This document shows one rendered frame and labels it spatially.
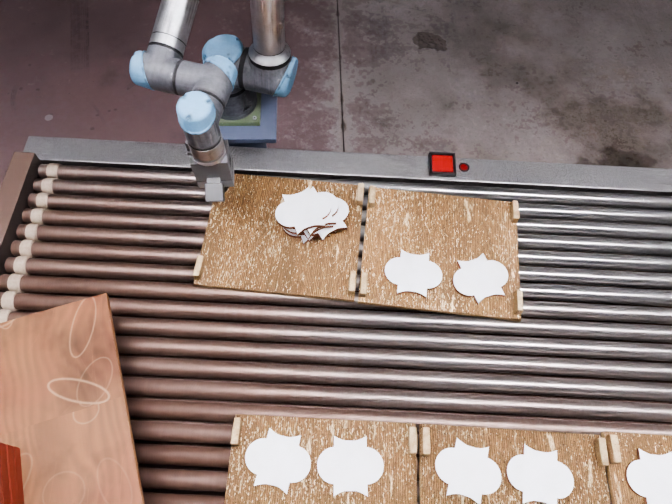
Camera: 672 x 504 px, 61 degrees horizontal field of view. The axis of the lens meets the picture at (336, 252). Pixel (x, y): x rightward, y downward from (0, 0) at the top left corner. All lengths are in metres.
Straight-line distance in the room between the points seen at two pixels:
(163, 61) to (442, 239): 0.81
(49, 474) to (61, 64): 2.55
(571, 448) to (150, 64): 1.24
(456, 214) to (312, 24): 2.10
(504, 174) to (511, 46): 1.86
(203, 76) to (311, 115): 1.76
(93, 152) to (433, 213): 0.99
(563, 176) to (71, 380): 1.39
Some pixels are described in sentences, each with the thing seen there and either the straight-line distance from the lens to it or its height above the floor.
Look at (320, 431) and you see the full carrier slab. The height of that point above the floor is 0.94.
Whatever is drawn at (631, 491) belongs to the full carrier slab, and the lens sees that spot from 1.48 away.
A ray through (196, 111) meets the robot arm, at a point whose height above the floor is 1.38.
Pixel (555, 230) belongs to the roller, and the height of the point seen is 0.91.
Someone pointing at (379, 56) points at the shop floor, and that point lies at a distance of 3.30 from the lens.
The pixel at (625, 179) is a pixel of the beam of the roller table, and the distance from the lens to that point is 1.86.
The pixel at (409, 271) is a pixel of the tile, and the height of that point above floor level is 0.95.
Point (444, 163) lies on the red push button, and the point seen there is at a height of 0.93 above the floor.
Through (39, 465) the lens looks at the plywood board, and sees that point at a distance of 1.34.
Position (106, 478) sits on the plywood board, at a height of 1.04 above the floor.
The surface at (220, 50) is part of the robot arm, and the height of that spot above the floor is 1.12.
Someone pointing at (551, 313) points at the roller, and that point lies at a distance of 1.55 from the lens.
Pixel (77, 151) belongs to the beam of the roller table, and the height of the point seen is 0.92.
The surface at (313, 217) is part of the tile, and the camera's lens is 1.45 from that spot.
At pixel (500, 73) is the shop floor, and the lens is 3.35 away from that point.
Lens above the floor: 2.25
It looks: 62 degrees down
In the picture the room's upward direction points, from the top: 3 degrees clockwise
